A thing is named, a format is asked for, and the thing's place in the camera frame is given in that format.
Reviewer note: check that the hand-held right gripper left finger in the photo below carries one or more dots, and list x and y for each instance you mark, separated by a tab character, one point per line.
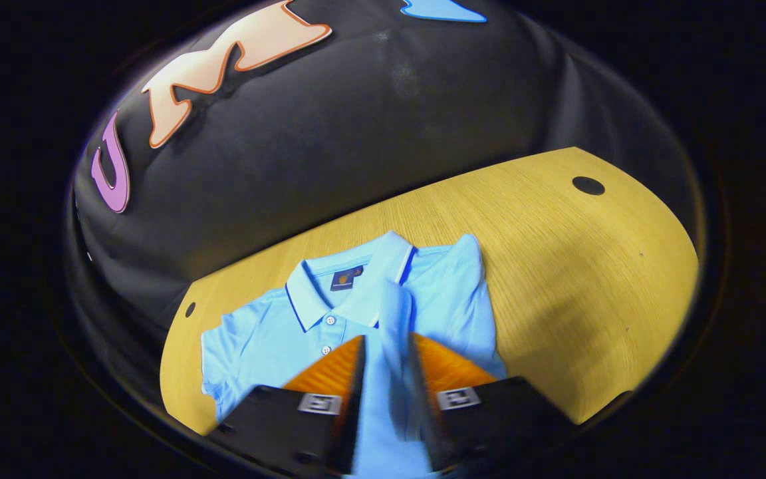
316	426

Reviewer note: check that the light blue T-shirt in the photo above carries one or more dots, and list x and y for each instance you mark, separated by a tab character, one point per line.
270	332

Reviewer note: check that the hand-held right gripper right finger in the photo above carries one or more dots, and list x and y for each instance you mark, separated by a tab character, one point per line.
469	426

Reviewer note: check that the black round table grommet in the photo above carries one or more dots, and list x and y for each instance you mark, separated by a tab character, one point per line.
190	309
588	185

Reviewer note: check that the black backdrop cloth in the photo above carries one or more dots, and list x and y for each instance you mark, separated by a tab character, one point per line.
370	120

